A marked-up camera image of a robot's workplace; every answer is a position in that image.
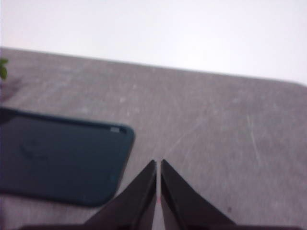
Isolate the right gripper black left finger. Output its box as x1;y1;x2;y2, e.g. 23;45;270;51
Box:
83;159;157;227

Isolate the orange carrot with green leaves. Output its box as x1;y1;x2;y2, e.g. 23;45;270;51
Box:
0;58;9;80

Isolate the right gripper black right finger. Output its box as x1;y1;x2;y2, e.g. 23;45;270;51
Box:
160;159;237;227

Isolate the dark rectangular tray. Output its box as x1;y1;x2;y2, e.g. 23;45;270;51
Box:
0;106;135;208

